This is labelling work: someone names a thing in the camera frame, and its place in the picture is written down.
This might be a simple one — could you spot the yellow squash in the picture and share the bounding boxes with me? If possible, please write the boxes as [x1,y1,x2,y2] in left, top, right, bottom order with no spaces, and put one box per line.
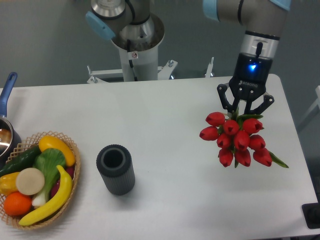
[38,135,76,167]

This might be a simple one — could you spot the blue handled saucepan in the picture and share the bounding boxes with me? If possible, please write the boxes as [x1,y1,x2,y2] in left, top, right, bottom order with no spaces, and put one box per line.
[0,72,21,169]

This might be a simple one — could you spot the black device at table edge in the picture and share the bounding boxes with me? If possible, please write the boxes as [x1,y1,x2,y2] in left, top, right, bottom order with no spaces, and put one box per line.
[301,202,320,229]

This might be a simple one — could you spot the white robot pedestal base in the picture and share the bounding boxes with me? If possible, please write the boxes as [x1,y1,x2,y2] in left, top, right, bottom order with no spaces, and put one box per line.
[85,8,165,82]

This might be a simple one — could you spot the orange fruit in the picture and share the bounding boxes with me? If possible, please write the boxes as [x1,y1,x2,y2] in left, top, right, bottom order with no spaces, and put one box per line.
[3,192,32,216]

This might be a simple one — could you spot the beige round disc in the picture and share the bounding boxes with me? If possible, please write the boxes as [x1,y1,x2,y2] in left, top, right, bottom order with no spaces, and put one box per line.
[15,167,45,196]

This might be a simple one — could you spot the woven wicker basket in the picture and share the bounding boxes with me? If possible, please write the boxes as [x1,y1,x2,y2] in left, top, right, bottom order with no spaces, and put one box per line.
[0,131,81,230]

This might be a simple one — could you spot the green bok choy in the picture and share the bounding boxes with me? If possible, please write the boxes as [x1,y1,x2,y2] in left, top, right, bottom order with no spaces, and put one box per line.
[32,148,66,208]

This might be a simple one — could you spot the dark grey ribbed vase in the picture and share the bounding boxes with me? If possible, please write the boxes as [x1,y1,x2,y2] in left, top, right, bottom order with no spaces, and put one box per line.
[96,144,136,196]

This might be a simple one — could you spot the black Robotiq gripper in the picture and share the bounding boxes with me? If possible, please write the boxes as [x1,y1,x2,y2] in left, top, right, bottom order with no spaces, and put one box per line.
[217,53,275,115]

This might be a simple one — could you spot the yellow bell pepper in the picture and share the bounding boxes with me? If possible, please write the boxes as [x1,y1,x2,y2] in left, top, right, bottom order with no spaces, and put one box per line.
[0,172,20,196]

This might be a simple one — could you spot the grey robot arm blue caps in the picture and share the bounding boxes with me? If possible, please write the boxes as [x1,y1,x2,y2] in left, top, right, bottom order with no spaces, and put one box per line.
[85,0,291,115]

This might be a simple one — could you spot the yellow banana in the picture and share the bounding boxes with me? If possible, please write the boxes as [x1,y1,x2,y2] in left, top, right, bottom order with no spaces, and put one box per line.
[18,165,73,227]

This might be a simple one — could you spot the purple red vegetable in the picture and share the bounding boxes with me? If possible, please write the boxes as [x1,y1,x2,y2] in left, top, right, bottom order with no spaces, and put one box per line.
[50,166,75,199]

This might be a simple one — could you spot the green cucumber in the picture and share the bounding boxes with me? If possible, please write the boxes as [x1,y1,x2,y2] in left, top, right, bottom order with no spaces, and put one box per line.
[0,145,41,177]

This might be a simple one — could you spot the red tulip bouquet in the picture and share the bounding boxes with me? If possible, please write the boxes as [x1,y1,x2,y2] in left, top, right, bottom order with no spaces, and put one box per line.
[199,111,289,169]

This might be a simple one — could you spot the white frame at right edge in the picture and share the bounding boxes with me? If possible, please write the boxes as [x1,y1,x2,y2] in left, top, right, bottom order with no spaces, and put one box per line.
[296,85,320,134]

